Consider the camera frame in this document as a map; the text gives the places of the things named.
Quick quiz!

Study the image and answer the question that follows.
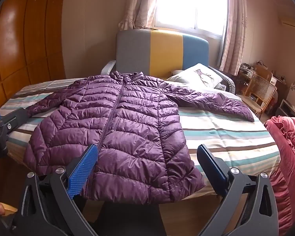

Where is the white air conditioner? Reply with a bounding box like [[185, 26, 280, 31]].
[[279, 15, 295, 32]]

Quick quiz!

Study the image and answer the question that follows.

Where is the purple puffer jacket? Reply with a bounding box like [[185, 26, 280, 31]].
[[23, 71, 255, 205]]

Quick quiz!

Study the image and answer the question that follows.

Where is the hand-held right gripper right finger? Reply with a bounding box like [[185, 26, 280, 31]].
[[197, 145, 286, 236]]

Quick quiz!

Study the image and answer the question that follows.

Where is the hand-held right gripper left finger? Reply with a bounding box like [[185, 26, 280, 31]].
[[11, 145, 106, 236]]

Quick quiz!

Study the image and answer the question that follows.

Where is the grey yellow blue headboard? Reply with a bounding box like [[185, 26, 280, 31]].
[[116, 29, 209, 80]]

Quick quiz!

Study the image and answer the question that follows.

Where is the bed with striped sheet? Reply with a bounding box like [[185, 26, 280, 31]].
[[0, 77, 280, 236]]

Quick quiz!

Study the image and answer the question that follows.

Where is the grey padded bed rail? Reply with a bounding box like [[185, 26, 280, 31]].
[[100, 60, 117, 76], [213, 70, 237, 94]]

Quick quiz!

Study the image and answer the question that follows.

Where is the beige patterned curtain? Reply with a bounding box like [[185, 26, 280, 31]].
[[218, 0, 248, 77], [118, 0, 161, 30]]

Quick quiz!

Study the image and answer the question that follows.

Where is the cluttered desk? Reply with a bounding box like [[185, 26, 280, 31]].
[[238, 63, 256, 79]]

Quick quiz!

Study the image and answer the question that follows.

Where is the red ruffled blanket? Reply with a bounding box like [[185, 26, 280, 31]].
[[264, 115, 295, 236]]

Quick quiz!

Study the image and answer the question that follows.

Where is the window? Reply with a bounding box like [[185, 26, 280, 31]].
[[153, 0, 230, 39]]

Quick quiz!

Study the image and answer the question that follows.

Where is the wooden wardrobe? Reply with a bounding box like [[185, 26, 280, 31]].
[[0, 0, 67, 115]]

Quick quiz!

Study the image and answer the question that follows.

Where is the rattan chair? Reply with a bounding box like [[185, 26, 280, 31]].
[[237, 73, 278, 120]]

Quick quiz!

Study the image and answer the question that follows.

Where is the white printed pillow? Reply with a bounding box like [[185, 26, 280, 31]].
[[166, 63, 228, 89]]

